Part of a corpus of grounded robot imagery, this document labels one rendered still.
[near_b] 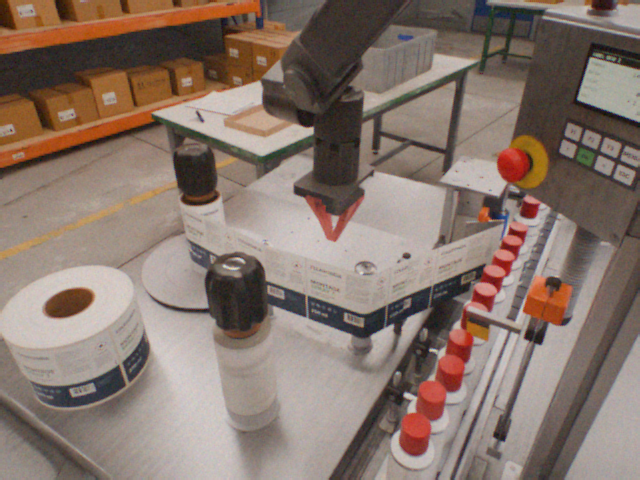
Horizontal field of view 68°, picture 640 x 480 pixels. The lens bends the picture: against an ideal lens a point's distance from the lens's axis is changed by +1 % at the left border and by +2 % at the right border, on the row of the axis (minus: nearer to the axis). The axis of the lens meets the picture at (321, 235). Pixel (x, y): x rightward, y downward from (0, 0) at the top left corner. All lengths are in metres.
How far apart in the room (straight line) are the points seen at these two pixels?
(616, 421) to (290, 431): 0.56
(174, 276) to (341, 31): 0.78
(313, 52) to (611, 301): 0.38
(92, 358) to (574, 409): 0.68
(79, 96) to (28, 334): 3.53
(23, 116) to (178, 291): 3.25
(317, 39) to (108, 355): 0.60
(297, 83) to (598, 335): 0.41
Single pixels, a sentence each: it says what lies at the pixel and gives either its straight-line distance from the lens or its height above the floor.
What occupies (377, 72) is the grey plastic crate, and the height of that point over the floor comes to 0.91.
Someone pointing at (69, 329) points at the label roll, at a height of 1.02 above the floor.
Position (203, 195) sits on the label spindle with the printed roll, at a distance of 0.99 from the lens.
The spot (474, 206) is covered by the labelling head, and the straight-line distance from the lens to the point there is 0.98.
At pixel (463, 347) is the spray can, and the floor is 1.08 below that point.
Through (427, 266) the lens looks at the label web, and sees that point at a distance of 0.87.
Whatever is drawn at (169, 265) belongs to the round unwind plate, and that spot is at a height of 0.89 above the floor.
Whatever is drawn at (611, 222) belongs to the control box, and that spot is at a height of 1.31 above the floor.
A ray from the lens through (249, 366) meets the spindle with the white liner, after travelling 0.70.
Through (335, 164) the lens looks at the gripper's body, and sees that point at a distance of 0.56.
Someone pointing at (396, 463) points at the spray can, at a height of 1.03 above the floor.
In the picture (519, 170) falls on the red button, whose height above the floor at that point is 1.33.
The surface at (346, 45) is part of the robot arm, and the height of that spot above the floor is 1.46.
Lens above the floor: 1.55
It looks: 34 degrees down
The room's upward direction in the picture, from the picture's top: straight up
